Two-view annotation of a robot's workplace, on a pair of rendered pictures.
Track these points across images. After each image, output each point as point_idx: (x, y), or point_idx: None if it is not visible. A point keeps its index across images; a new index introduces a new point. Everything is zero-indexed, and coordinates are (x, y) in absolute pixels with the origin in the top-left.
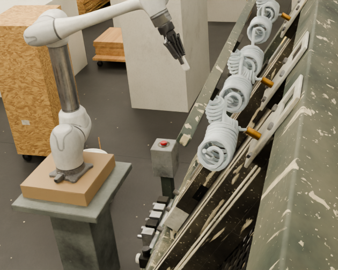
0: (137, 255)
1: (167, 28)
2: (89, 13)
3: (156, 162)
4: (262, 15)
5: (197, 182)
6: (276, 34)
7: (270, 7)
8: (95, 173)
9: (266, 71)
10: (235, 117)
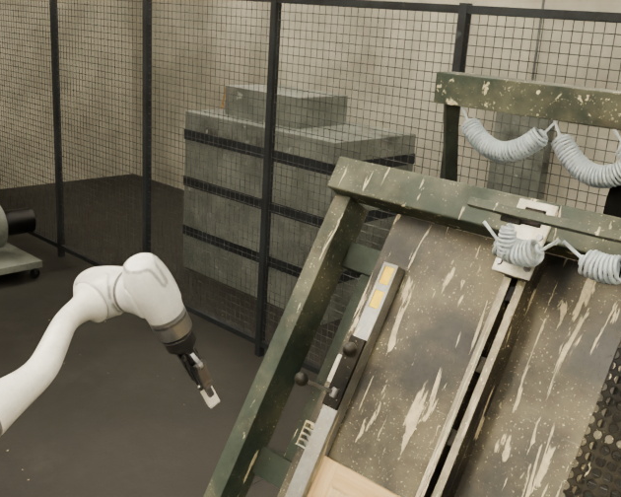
0: None
1: (193, 335)
2: (43, 353)
3: None
4: (590, 249)
5: None
6: (292, 302)
7: (534, 242)
8: None
9: (484, 336)
10: (453, 422)
